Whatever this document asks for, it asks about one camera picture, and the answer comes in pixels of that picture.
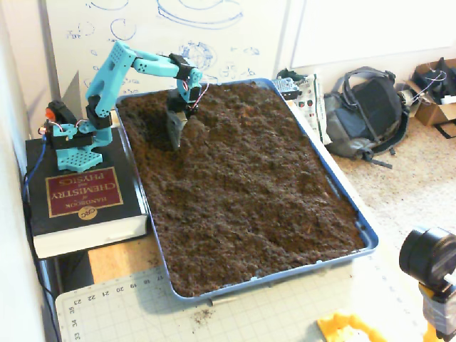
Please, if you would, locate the green cutting mat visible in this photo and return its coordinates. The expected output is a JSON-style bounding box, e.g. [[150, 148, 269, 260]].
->
[[55, 254, 432, 342]]

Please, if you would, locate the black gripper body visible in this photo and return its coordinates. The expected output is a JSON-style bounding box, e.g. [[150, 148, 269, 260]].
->
[[166, 88, 200, 115]]

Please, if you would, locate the yellow taped camera stand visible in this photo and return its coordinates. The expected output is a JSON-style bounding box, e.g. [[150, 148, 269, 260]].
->
[[418, 281, 456, 342]]

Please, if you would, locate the black cable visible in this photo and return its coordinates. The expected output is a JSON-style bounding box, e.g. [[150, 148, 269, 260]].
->
[[21, 170, 61, 342]]

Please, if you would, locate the black device with grille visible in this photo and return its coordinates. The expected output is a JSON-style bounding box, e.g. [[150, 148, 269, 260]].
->
[[272, 76, 302, 100]]

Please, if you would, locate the black chemistry physics handbook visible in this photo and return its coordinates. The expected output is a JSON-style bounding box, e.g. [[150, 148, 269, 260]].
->
[[24, 126, 150, 259]]

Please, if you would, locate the yellow plastic part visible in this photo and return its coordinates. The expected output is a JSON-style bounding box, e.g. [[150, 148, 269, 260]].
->
[[316, 309, 389, 342]]

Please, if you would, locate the silver tape blade gripper finger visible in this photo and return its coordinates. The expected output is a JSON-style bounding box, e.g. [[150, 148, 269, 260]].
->
[[165, 110, 189, 150]]

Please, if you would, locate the grey backpack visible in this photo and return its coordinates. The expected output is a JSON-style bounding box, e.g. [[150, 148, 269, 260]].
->
[[323, 66, 410, 169]]

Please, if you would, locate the cardboard box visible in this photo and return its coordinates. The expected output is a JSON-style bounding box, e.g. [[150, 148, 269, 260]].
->
[[405, 58, 456, 138]]

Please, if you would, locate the blue plastic tray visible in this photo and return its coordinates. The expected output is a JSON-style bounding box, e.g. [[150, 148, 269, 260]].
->
[[114, 77, 379, 306]]

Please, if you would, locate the blue cable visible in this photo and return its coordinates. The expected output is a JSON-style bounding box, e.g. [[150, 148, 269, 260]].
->
[[21, 137, 49, 214]]

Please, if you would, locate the blank white board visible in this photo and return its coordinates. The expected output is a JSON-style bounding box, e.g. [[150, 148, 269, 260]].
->
[[290, 0, 456, 71]]

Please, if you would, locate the whiteboard with blue drawings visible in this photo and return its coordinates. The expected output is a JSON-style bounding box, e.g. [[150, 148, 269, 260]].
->
[[38, 0, 290, 108]]

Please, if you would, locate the brown soil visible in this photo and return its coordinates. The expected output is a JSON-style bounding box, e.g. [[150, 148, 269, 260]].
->
[[118, 81, 366, 299]]

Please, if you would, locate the black camera lens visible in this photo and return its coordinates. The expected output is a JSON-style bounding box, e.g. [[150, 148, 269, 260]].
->
[[398, 226, 456, 289]]

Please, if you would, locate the black equipment pile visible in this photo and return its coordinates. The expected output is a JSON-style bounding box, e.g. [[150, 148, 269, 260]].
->
[[413, 57, 456, 104]]

